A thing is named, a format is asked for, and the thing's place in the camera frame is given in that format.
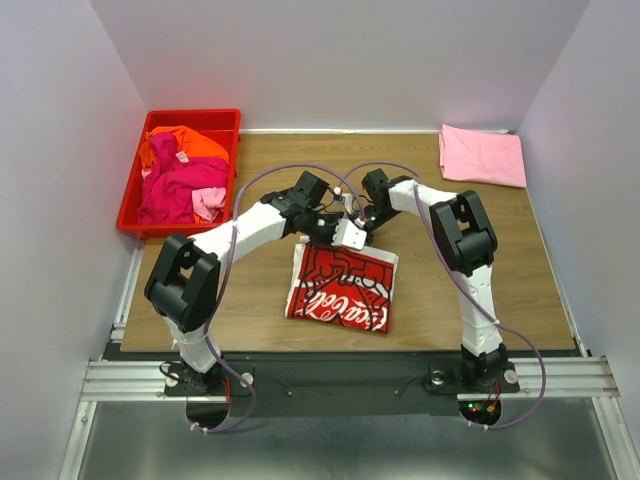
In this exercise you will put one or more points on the orange t shirt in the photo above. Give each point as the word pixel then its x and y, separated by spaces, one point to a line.
pixel 189 141

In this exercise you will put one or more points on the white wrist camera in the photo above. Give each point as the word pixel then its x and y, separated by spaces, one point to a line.
pixel 344 198
pixel 348 234

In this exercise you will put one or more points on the folded pink t shirt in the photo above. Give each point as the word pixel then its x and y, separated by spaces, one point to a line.
pixel 475 156

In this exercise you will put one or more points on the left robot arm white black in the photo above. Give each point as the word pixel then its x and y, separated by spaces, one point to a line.
pixel 191 274

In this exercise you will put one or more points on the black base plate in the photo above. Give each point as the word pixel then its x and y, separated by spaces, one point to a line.
pixel 344 384

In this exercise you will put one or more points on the red plastic bin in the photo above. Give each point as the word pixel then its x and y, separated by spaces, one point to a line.
pixel 221 125

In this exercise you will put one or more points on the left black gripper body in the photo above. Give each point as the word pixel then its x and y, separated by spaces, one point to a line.
pixel 325 228

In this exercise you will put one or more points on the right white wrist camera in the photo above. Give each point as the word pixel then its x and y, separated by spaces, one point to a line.
pixel 344 198

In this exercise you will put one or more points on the white printed t shirt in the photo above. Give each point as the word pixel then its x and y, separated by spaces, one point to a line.
pixel 343 287

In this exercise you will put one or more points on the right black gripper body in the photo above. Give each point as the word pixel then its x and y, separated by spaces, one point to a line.
pixel 368 226

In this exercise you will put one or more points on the light pink garment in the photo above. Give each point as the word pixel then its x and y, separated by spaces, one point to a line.
pixel 208 203

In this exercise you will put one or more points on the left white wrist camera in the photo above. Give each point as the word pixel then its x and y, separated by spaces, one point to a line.
pixel 348 234

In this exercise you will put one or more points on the magenta t shirt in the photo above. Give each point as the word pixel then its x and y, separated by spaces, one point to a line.
pixel 166 188

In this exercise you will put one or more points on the aluminium frame rail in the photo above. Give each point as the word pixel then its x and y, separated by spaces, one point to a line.
pixel 131 381

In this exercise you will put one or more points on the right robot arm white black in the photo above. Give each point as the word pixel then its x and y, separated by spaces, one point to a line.
pixel 465 242

